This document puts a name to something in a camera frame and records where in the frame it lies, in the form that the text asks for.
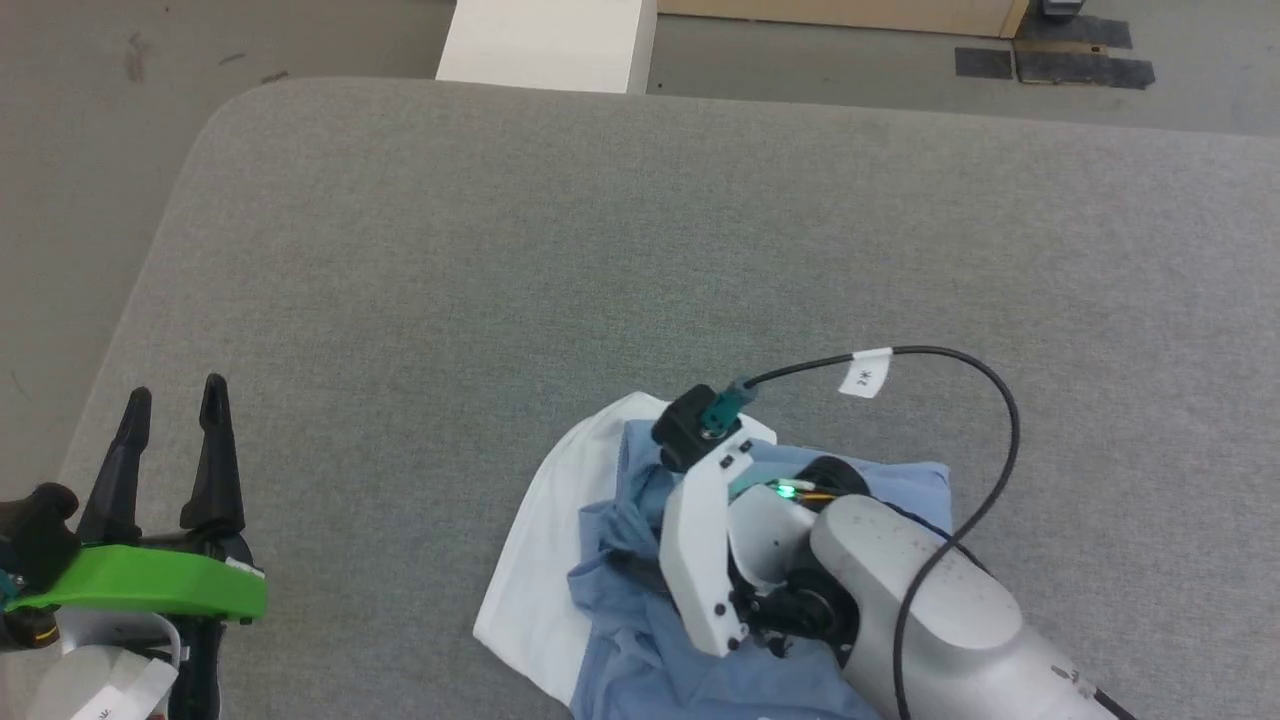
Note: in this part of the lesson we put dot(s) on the small black floor mat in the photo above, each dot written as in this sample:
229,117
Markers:
984,63

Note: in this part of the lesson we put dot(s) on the light wooden frame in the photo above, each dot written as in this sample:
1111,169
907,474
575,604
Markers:
850,15

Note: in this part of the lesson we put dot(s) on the grey caster foot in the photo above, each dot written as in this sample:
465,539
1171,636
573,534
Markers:
1062,8

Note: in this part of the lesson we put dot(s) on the white rectangular box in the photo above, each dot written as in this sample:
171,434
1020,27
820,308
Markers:
545,40

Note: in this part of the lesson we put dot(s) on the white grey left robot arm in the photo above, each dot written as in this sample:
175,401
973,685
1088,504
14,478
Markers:
70,680

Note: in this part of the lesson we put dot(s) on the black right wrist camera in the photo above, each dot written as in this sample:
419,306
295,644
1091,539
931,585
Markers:
690,430

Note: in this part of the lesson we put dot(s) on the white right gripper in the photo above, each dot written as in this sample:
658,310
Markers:
700,540

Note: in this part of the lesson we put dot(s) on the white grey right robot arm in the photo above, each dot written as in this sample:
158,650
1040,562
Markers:
930,620

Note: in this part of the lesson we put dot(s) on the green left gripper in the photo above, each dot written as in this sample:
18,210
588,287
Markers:
150,580

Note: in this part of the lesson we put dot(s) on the white label on left arm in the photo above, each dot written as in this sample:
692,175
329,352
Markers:
125,690

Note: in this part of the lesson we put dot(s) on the light blue garment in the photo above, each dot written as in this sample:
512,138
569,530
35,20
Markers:
640,640

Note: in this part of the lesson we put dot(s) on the long black floor mat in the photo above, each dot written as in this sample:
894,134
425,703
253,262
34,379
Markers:
1085,70

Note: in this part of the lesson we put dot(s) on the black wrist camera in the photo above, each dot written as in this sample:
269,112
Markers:
690,430
40,530

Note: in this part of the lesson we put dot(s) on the grey fabric sofa cushion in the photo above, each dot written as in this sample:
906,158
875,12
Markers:
600,250

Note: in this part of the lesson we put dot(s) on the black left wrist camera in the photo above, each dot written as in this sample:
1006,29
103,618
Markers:
40,530

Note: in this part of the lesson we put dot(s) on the white garment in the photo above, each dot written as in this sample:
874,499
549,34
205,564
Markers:
540,560

